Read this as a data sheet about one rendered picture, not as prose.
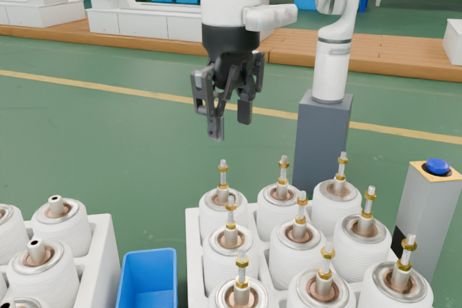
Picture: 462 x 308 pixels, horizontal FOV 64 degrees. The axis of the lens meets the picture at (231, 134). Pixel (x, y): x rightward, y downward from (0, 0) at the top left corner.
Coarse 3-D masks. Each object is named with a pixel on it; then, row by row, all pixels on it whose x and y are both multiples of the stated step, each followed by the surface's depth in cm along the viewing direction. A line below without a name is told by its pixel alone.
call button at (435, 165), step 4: (428, 160) 72; (432, 160) 72; (436, 160) 72; (440, 160) 72; (428, 164) 71; (432, 164) 70; (436, 164) 70; (440, 164) 70; (444, 164) 70; (448, 164) 70; (428, 168) 71; (432, 168) 70; (436, 168) 70; (440, 168) 69; (444, 168) 69; (448, 168) 70; (436, 172) 70; (440, 172) 70; (444, 172) 70
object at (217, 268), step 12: (204, 240) 64; (204, 252) 62; (252, 252) 61; (204, 264) 63; (216, 264) 60; (228, 264) 59; (252, 264) 62; (204, 276) 65; (216, 276) 61; (228, 276) 60; (252, 276) 63
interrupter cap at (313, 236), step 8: (280, 224) 66; (288, 224) 66; (312, 224) 66; (280, 232) 64; (288, 232) 65; (312, 232) 64; (280, 240) 63; (288, 240) 63; (296, 240) 63; (304, 240) 63; (312, 240) 63; (320, 240) 63; (296, 248) 61; (304, 248) 61; (312, 248) 61
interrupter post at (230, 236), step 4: (224, 228) 62; (236, 228) 61; (224, 232) 62; (228, 232) 61; (232, 232) 61; (236, 232) 62; (224, 236) 63; (228, 236) 62; (232, 236) 61; (236, 236) 62; (228, 240) 62; (232, 240) 62; (236, 240) 63; (228, 244) 62; (232, 244) 62
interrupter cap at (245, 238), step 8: (216, 232) 65; (240, 232) 65; (248, 232) 64; (208, 240) 63; (216, 240) 63; (224, 240) 63; (240, 240) 63; (248, 240) 63; (216, 248) 61; (224, 248) 61; (232, 248) 61; (240, 248) 61; (248, 248) 61
